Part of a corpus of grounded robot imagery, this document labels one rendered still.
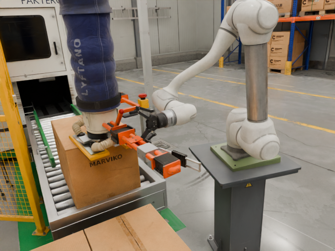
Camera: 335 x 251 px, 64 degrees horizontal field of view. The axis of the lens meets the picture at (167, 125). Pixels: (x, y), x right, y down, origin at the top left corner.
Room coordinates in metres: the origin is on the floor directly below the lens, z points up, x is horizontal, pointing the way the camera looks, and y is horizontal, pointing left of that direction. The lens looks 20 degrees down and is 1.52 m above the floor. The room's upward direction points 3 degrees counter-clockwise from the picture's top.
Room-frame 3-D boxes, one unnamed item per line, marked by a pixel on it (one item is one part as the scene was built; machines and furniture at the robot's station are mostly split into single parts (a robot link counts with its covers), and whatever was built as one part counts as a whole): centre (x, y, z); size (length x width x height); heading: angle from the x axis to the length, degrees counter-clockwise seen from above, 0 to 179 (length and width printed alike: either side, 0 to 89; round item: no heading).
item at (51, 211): (2.18, 1.19, 0.50); 2.31 x 0.05 x 0.19; 29
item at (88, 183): (1.63, 0.51, 0.75); 0.60 x 0.40 x 0.40; 28
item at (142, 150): (0.98, 0.09, 1.05); 0.07 x 0.07 x 0.04; 35
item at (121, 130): (1.16, 0.21, 1.07); 0.10 x 0.08 x 0.06; 125
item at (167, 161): (0.87, 0.01, 1.05); 0.08 x 0.07 x 0.05; 35
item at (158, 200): (1.31, 0.34, 0.47); 0.70 x 0.03 x 0.15; 119
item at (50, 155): (2.52, 1.31, 0.60); 1.60 x 0.10 x 0.09; 29
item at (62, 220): (1.31, 0.34, 0.58); 0.70 x 0.03 x 0.06; 119
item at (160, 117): (1.26, 0.06, 1.08); 0.09 x 0.07 x 0.08; 125
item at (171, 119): (1.30, 0.00, 1.08); 0.09 x 0.06 x 0.09; 35
